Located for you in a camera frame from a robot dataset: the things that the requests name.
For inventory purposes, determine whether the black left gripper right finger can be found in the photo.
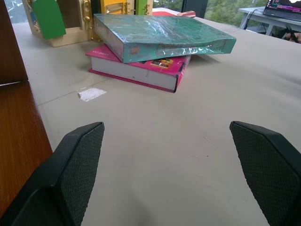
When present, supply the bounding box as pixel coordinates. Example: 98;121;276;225
229;121;301;226

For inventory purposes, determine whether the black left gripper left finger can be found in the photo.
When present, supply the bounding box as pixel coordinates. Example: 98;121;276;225
0;121;105;226

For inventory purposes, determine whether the pink hardcover book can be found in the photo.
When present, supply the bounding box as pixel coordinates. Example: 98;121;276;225
85;43;191;93

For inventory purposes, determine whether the green plastic-wrapped book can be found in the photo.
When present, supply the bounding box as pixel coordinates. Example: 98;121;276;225
93;13;237;64

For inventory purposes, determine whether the white tape patch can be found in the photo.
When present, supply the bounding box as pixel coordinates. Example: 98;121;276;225
77;88;107;102

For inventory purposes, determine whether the grey side desk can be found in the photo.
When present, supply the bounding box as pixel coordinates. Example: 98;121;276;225
238;7;301;36

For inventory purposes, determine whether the wooden latch busy board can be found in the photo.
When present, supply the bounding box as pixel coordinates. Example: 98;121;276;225
22;0;153;48

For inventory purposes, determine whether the black laptop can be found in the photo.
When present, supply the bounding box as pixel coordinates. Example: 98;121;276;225
262;0;301;19

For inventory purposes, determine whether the red flat board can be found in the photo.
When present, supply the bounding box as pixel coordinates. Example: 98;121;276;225
151;7;183;17

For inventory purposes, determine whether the wooden red-tipped handle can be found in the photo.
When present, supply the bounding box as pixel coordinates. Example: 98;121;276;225
176;10;197;18

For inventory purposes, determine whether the black window post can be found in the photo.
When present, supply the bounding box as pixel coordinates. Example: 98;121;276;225
182;0;208;18

